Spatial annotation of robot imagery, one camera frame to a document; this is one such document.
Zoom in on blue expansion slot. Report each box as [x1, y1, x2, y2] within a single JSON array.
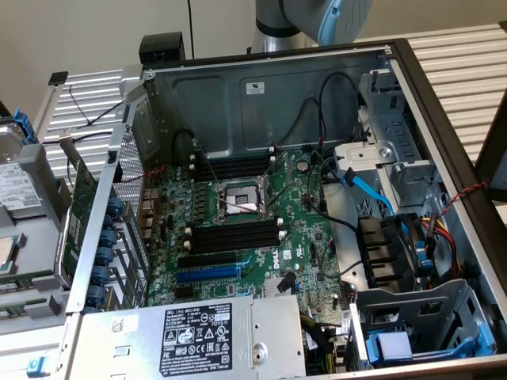
[[176, 265, 242, 284]]

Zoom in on black SATA wire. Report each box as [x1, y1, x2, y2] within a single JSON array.
[[276, 271, 298, 296]]

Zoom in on black looped cable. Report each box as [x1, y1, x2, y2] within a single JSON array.
[[170, 128, 199, 158]]

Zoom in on thin metal locking lever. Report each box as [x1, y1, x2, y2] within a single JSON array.
[[196, 145, 223, 192], [265, 183, 294, 210], [263, 152, 289, 183]]

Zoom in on blue disk carrier rail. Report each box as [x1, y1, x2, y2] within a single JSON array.
[[11, 108, 39, 146]]

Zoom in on black box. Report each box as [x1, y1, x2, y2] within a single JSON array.
[[139, 33, 186, 64]]

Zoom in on black RAM slot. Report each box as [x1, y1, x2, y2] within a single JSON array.
[[193, 164, 274, 176], [193, 158, 274, 170], [185, 230, 287, 249], [185, 236, 288, 255], [193, 169, 274, 182], [185, 223, 285, 242], [185, 217, 284, 237], [193, 154, 274, 165]]

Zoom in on green Dell motherboard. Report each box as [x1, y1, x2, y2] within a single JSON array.
[[140, 148, 353, 317]]

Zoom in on thin black table cable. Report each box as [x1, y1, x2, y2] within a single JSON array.
[[41, 84, 124, 146]]

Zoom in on red yellow power wires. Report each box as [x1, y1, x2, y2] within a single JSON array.
[[419, 215, 464, 278]]

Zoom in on grey parts rack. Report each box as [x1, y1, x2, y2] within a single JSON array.
[[0, 144, 78, 337]]

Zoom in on silver CPU chip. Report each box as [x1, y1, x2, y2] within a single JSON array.
[[0, 235, 21, 274]]

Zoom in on blue SATA wire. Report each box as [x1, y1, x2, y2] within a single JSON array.
[[341, 168, 433, 272]]

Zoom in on open metal PC case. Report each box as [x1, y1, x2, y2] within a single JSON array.
[[65, 37, 507, 380]]

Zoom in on green graphics card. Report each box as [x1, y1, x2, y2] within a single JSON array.
[[58, 130, 100, 288]]

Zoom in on small finned chipset heatsink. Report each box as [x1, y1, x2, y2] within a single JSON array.
[[261, 279, 283, 298]]

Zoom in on dark brown panel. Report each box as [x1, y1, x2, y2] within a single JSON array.
[[475, 90, 507, 203]]

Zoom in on long black expansion slot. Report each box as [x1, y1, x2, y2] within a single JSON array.
[[177, 252, 238, 269]]

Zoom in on blue plastic disk tray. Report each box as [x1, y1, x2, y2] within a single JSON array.
[[366, 324, 496, 367]]

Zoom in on red black twisted wire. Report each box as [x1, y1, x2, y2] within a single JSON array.
[[437, 180, 490, 219], [120, 165, 167, 185]]

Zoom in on metal CPU socket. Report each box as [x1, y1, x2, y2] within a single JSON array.
[[212, 173, 278, 226]]

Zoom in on grey metal disk bay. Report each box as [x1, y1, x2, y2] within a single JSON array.
[[332, 66, 444, 211], [348, 279, 498, 371]]

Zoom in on blue square latch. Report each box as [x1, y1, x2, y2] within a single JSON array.
[[25, 355, 51, 379]]

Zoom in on black fan shroud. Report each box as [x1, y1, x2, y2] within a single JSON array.
[[356, 213, 421, 290]]

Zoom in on black wall cable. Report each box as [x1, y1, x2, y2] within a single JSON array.
[[185, 0, 196, 60]]

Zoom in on silver hard disk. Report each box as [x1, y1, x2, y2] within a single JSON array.
[[0, 124, 44, 221]]

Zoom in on silver power supply unit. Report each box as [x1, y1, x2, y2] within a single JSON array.
[[67, 294, 308, 380]]

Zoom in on yellow black wire bundle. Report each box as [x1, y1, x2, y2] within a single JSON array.
[[299, 312, 349, 375]]

